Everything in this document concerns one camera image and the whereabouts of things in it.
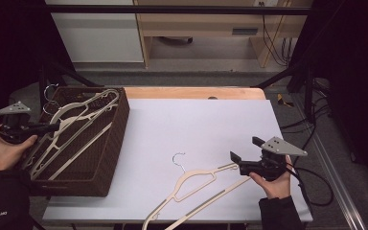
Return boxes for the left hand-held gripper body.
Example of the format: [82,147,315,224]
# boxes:
[0,101,42,145]

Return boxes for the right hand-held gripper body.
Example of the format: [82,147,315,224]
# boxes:
[239,136,309,182]

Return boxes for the beige plastic clothes hanger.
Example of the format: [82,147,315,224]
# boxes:
[141,151,253,230]
[20,83,122,171]
[28,100,120,181]

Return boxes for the brown woven plastic basket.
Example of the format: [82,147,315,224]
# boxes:
[28,85,131,197]

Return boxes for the person's right hand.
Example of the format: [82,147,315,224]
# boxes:
[248,154,293,200]

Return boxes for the person's left hand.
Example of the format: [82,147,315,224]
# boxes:
[0,124,38,173]

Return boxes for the yellow and black tool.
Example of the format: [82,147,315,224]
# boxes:
[276,93,295,108]

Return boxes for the white table mat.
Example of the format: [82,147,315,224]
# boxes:
[42,98,314,223]

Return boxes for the black curtain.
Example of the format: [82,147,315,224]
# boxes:
[0,0,75,157]
[287,0,368,196]

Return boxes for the white cabinet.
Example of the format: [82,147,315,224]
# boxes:
[43,0,145,63]

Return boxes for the light wooden desk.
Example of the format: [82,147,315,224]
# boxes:
[133,0,314,69]

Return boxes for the black floor cables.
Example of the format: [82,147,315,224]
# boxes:
[279,102,331,136]

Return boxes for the black frame strut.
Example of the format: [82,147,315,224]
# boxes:
[255,57,317,124]
[37,60,104,113]

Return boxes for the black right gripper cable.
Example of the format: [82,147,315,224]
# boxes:
[287,162,335,219]

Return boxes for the aluminium rail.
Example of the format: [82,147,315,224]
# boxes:
[291,95,368,230]

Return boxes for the black hanging cables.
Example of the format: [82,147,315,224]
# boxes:
[261,2,292,67]

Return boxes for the yellow cable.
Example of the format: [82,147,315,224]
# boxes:
[263,0,293,68]

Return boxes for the black horizontal frame bar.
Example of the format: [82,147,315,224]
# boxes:
[44,4,312,16]

